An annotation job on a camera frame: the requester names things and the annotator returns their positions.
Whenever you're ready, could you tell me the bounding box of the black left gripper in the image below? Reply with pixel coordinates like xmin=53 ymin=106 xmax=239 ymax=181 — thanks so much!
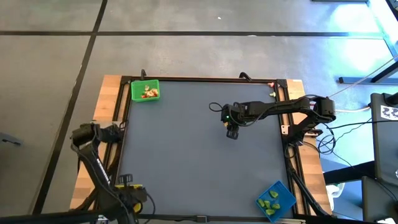
xmin=113 ymin=174 xmax=149 ymax=215

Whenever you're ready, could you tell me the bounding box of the black floor stand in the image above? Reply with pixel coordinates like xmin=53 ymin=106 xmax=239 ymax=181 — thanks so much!
xmin=338 ymin=60 xmax=398 ymax=85

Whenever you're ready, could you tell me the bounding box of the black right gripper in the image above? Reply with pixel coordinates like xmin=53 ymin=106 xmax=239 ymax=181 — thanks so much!
xmin=220 ymin=101 xmax=251 ymax=139

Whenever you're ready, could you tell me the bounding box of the blue plastic basket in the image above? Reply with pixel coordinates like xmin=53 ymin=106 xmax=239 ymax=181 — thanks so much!
xmin=255 ymin=180 xmax=297 ymax=223

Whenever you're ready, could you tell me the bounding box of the black equipment case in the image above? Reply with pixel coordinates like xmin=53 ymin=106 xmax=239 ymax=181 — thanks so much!
xmin=369 ymin=92 xmax=398 ymax=187

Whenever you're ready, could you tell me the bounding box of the yellow floor cable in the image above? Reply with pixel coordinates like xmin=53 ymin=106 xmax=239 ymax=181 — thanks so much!
xmin=334 ymin=106 xmax=371 ymax=113

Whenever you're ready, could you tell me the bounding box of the green plastic basket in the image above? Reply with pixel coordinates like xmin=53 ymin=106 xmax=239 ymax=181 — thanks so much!
xmin=130 ymin=79 xmax=161 ymax=103

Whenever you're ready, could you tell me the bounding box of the dark equipment box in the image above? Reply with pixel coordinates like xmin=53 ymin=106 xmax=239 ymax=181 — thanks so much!
xmin=362 ymin=175 xmax=398 ymax=223

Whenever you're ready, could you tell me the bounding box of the beige floor cable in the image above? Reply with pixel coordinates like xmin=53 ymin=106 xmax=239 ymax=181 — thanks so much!
xmin=329 ymin=55 xmax=398 ymax=98

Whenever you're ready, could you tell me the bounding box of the white fiducial tag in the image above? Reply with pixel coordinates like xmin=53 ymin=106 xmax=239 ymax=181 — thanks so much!
xmin=381 ymin=105 xmax=398 ymax=121

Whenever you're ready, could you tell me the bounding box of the black aluminium table frame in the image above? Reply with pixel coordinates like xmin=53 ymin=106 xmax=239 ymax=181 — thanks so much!
xmin=79 ymin=75 xmax=330 ymax=222

